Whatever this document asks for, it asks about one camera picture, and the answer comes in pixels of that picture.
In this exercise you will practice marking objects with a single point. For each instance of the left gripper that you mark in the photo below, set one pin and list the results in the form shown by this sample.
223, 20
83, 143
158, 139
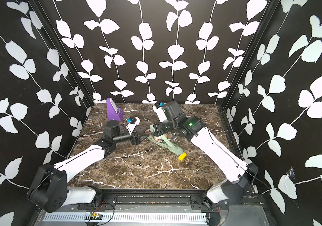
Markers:
136, 140

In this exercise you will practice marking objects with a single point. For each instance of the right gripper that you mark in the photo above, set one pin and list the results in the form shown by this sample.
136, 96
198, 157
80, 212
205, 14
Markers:
157, 126

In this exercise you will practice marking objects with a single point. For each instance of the green corduroy bag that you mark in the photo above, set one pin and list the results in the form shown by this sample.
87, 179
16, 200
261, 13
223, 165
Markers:
177, 150

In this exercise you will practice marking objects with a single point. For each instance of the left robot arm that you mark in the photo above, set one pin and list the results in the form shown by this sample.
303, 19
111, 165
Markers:
49, 189

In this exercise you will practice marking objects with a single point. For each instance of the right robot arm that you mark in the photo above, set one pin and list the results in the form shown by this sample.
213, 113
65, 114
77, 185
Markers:
239, 174

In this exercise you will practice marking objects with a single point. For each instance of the purple stand with card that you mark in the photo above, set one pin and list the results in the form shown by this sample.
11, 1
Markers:
113, 111

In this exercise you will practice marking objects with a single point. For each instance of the yellow block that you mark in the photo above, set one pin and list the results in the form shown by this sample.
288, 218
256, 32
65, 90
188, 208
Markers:
182, 156

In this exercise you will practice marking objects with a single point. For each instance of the small circuit board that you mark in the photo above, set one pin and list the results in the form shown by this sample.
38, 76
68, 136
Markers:
95, 216

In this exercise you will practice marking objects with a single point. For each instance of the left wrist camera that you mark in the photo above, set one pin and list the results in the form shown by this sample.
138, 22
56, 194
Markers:
132, 122

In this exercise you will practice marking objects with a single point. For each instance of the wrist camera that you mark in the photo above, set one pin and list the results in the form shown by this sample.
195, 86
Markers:
167, 111
132, 122

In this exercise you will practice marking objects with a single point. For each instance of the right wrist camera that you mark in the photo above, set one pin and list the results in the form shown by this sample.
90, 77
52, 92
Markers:
167, 111

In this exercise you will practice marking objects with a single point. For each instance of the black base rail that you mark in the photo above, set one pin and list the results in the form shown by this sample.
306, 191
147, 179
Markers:
109, 199

